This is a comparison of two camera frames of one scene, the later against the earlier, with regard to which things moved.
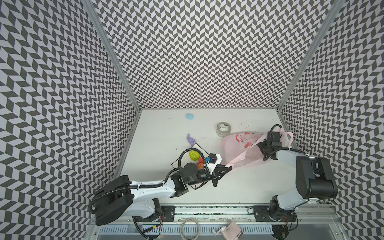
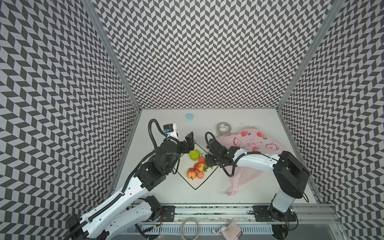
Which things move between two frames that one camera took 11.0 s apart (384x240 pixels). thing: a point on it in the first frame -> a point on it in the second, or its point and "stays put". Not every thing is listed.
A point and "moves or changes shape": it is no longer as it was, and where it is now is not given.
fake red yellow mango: (200, 165) stays put
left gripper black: (221, 171) -> (186, 149)
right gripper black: (267, 145) -> (214, 150)
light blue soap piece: (189, 116) stays put
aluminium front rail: (306, 214) stays put
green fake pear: (194, 155) stays put
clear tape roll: (223, 129) stays put
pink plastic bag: (239, 149) moves or changes shape
